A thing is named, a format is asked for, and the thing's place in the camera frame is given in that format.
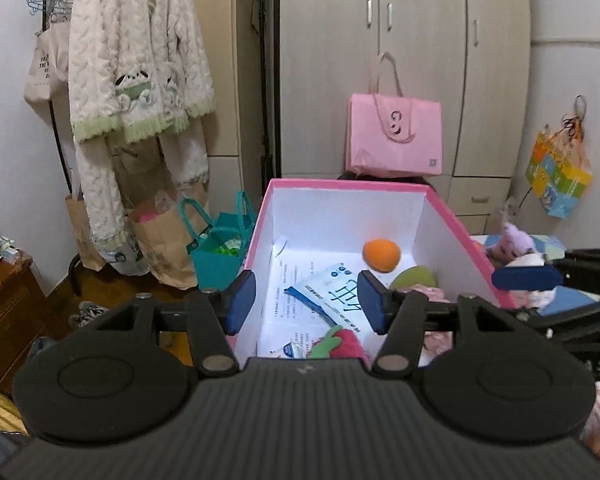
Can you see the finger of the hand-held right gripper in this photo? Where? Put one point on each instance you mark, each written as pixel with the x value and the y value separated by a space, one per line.
pixel 527 278
pixel 580 317

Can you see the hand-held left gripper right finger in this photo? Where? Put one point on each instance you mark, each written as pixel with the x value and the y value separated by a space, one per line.
pixel 372 305

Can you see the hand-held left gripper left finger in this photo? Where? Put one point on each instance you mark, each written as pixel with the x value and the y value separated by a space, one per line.
pixel 242 301

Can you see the red strawberry plush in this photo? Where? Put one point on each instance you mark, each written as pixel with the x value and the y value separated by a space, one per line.
pixel 351 345

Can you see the blue and white packet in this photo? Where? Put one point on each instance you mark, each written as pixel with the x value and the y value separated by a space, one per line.
pixel 330 287

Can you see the pink cardboard box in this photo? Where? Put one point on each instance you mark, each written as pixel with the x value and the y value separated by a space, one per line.
pixel 475 260

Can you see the purple plush toy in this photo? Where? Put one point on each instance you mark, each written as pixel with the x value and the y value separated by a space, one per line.
pixel 512 242

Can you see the teal felt bag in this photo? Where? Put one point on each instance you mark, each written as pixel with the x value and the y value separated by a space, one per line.
pixel 220 260

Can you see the green egg toy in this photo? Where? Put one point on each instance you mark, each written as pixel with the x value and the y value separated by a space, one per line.
pixel 414 279

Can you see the orange foam ball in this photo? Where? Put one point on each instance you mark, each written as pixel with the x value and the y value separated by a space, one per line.
pixel 381 256

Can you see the printed paper sheet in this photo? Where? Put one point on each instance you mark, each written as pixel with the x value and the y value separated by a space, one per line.
pixel 297 272

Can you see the large brown paper bag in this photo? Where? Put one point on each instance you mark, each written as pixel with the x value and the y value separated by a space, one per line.
pixel 165 250

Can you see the colourful hanging gift bag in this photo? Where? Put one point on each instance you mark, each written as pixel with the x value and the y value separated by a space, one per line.
pixel 557 177

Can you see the black suitcase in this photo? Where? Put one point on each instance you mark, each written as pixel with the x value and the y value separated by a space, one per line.
pixel 380 176

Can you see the pair of sneakers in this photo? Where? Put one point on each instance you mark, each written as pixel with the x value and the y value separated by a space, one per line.
pixel 87 315

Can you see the pink tote bag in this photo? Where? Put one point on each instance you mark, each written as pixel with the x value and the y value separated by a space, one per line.
pixel 395 145

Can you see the small brown paper bag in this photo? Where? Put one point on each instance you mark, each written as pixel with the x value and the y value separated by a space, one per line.
pixel 82 235

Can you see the cream fleece pants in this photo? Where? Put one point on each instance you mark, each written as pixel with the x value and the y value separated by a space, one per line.
pixel 100 195

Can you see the black pole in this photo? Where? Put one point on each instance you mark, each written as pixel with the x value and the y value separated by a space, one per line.
pixel 267 85

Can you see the wooden cabinet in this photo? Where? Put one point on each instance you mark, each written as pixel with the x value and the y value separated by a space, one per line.
pixel 15 320

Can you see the black coat rack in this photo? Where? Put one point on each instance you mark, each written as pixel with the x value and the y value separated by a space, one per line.
pixel 62 160

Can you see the cream fleece jacket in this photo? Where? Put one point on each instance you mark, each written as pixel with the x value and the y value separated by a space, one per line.
pixel 135 60

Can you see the yellow bedding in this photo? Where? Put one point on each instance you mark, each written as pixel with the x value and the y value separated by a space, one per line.
pixel 0 407

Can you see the beige wardrobe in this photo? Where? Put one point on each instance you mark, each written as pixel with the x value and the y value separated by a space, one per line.
pixel 420 20

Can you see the beige canvas tote bag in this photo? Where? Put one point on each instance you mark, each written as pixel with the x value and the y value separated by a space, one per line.
pixel 47 65

